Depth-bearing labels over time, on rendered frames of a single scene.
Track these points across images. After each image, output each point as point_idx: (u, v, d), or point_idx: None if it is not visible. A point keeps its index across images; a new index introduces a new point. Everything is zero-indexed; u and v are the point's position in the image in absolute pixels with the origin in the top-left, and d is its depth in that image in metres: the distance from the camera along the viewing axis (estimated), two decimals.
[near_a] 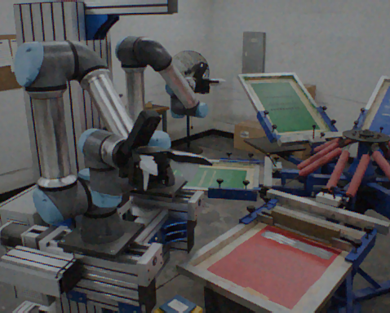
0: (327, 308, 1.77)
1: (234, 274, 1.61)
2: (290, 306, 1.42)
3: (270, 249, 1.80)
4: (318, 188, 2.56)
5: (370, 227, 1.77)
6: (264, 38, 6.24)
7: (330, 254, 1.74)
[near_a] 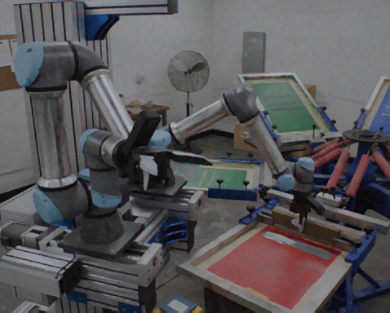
0: (327, 308, 1.77)
1: (234, 274, 1.61)
2: (290, 306, 1.42)
3: (270, 249, 1.80)
4: (318, 188, 2.56)
5: (370, 227, 1.77)
6: (264, 38, 6.24)
7: (330, 255, 1.74)
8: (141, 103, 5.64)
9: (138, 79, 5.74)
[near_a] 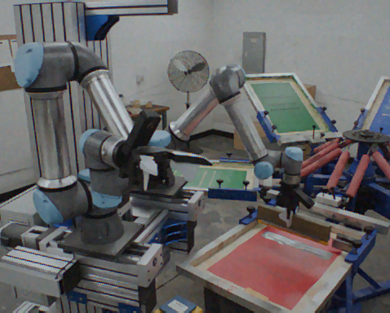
0: (327, 308, 1.77)
1: (234, 275, 1.61)
2: (290, 306, 1.42)
3: (270, 249, 1.80)
4: (318, 188, 2.56)
5: (370, 227, 1.77)
6: (264, 38, 6.24)
7: (330, 255, 1.74)
8: (141, 103, 5.64)
9: (138, 79, 5.74)
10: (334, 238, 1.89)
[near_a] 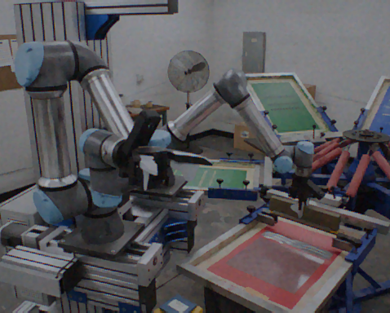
0: (327, 308, 1.77)
1: (234, 274, 1.61)
2: (290, 306, 1.42)
3: None
4: (318, 188, 2.56)
5: (370, 227, 1.77)
6: (264, 38, 6.24)
7: (330, 254, 1.74)
8: (141, 103, 5.64)
9: (138, 79, 5.74)
10: (334, 237, 1.89)
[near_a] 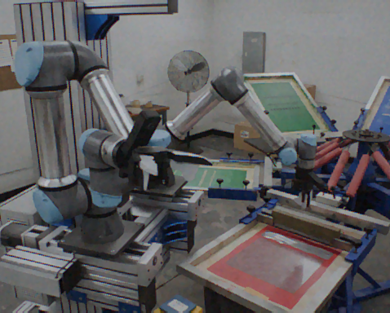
0: (327, 308, 1.77)
1: (234, 274, 1.61)
2: (290, 306, 1.42)
3: None
4: (318, 188, 2.56)
5: (370, 227, 1.77)
6: (264, 38, 6.24)
7: (330, 254, 1.74)
8: (141, 103, 5.64)
9: (138, 79, 5.74)
10: None
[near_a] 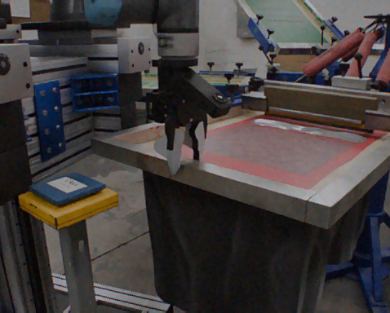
0: (359, 234, 1.05)
1: None
2: None
3: None
4: None
5: None
6: None
7: (364, 138, 1.02)
8: None
9: (118, 31, 5.02)
10: None
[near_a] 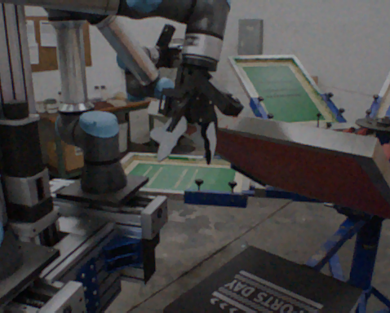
0: None
1: (234, 143, 1.01)
2: (335, 161, 0.81)
3: None
4: None
5: None
6: (262, 26, 5.72)
7: None
8: (126, 95, 5.12)
9: (122, 69, 5.22)
10: None
